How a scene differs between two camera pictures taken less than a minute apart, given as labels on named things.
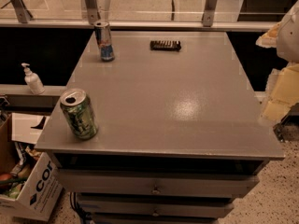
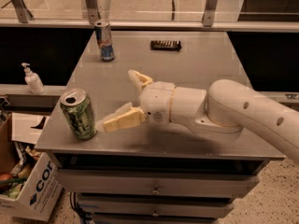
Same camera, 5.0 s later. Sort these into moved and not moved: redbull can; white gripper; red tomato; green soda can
Moved: white gripper
Not moved: red tomato; green soda can; redbull can
